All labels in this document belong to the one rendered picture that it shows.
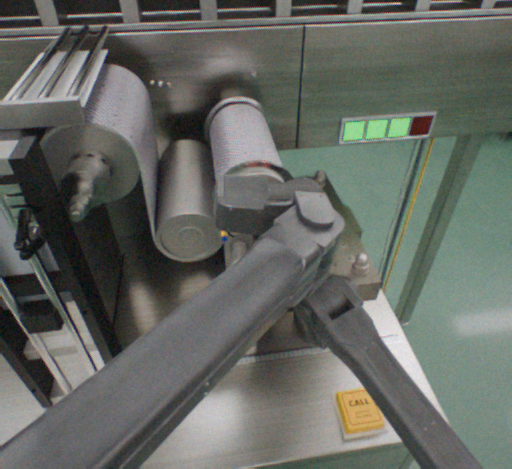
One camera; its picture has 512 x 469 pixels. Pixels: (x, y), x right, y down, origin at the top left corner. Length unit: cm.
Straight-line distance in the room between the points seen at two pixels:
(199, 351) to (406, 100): 90
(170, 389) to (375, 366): 33
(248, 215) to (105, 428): 25
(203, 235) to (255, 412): 35
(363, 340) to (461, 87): 76
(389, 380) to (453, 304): 179
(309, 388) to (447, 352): 134
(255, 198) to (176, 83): 53
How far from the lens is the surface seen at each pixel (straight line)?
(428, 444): 55
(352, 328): 56
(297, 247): 36
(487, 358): 219
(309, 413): 84
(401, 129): 110
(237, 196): 44
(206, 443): 82
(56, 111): 58
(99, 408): 27
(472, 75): 114
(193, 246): 74
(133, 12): 89
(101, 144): 63
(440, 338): 216
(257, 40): 91
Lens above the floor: 167
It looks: 40 degrees down
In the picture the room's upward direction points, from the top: straight up
